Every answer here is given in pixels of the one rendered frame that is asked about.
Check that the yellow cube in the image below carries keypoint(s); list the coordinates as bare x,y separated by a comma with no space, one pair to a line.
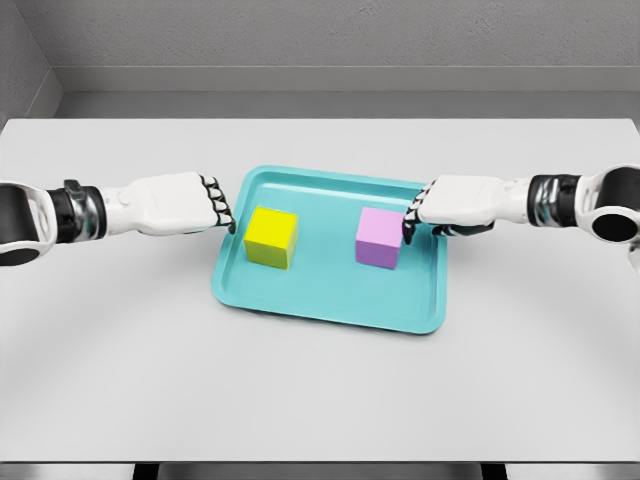
272,235

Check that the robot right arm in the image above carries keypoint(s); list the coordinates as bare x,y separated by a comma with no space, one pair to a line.
575,210

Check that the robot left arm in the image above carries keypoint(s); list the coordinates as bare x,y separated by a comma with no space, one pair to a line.
60,220

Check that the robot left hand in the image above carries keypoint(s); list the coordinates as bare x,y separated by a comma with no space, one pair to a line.
175,202

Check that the teal rectangular tray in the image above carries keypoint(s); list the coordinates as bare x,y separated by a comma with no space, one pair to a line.
330,290

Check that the pink cube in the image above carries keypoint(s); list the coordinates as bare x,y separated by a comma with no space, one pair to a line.
380,237

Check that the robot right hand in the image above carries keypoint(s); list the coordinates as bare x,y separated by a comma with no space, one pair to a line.
457,202

